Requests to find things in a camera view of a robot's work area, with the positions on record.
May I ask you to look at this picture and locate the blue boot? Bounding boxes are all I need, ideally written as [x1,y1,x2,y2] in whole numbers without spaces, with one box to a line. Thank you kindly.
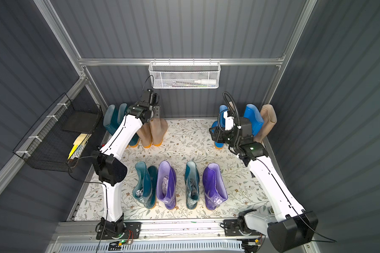
[209,105,228,150]
[243,104,264,136]

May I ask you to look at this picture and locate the purple boot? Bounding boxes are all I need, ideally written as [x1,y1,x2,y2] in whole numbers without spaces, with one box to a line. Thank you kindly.
[156,161,177,210]
[203,163,228,211]

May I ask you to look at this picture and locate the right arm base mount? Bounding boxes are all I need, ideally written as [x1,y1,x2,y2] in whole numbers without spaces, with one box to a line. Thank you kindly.
[220,209,262,237]

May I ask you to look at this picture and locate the white wire mesh basket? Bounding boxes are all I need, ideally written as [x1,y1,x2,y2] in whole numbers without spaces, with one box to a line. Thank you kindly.
[148,60,221,89]

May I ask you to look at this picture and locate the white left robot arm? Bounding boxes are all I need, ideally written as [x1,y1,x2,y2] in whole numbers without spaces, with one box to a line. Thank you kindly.
[89,89,158,222]

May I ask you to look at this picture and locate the dark teal boot back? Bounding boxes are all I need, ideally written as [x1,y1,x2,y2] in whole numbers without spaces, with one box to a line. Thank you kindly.
[117,103,139,148]
[103,104,120,136]

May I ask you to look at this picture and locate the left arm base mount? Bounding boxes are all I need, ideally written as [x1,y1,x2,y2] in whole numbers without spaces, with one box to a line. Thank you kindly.
[95,218,142,240]

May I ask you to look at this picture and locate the black wire wall basket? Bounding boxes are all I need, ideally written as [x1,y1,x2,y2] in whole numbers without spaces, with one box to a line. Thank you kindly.
[13,93,105,172]

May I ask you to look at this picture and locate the beige boot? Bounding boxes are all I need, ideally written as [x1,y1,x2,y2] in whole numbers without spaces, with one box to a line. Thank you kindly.
[150,118,168,147]
[253,104,277,143]
[136,122,153,148]
[229,101,235,111]

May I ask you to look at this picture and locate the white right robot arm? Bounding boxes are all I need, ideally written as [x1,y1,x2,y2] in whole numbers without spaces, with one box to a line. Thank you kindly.
[210,115,319,253]

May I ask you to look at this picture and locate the white tube in basket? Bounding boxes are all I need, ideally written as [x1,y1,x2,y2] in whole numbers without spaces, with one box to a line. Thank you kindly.
[194,79,217,86]

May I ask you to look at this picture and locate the yellow sticky notes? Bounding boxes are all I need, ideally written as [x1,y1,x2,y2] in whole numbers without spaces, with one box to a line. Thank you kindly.
[68,133,91,161]

